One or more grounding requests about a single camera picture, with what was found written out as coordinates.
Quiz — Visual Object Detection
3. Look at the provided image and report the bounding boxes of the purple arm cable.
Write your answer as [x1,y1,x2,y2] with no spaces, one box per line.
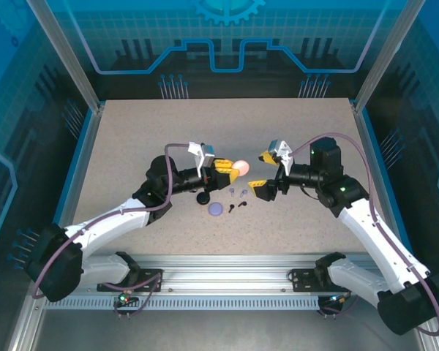
[32,143,191,299]
[288,132,439,336]

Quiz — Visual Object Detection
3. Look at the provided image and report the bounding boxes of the aluminium and blue right side rail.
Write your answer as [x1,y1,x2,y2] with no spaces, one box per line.
[350,102,439,351]

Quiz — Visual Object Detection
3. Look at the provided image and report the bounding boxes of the left connector with green light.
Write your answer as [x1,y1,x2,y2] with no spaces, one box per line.
[117,291,139,306]

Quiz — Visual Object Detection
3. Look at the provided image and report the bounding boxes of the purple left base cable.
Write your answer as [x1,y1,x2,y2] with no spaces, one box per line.
[113,273,165,319]

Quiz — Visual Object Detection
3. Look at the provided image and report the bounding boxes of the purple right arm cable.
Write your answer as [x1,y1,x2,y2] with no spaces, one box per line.
[288,132,439,336]

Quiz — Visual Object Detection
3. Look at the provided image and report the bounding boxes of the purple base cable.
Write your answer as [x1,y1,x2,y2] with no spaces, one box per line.
[113,273,165,319]
[316,287,361,319]

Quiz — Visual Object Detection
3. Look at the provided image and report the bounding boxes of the pink earbud charging case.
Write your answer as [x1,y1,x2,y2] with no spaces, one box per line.
[230,159,250,176]

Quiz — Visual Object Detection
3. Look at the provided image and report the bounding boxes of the connector with green light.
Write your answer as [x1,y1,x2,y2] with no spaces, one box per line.
[117,291,139,306]
[321,294,352,306]

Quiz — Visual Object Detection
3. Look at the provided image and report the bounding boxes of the aluminium left frame post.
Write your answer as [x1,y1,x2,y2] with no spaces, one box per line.
[26,0,105,113]

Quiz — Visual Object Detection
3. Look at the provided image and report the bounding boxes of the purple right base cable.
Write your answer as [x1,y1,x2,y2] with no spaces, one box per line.
[316,287,361,319]

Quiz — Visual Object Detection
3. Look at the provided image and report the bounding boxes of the aluminium and blue left side rail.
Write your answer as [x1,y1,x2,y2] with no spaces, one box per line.
[7,102,106,351]

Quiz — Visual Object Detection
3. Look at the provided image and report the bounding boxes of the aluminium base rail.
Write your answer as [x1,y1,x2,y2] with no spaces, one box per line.
[32,252,421,296]

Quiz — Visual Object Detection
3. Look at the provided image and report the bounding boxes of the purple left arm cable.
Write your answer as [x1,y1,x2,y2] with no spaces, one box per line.
[32,143,191,299]

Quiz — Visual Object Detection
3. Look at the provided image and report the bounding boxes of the aluminium right frame post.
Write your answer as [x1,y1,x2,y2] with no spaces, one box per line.
[352,0,432,113]

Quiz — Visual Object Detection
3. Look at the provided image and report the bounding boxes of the slotted grey cable duct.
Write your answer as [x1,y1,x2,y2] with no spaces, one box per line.
[42,295,322,312]

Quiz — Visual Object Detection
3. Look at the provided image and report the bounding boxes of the aluminium and blue rail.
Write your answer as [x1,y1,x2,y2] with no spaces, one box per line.
[7,102,106,351]
[350,102,439,351]

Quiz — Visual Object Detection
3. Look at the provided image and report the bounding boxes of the aluminium frame post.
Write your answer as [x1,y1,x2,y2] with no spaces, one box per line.
[26,0,105,113]
[352,0,432,113]

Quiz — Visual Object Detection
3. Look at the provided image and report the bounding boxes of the right connector with green light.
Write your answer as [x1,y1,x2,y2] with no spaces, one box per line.
[321,294,352,306]

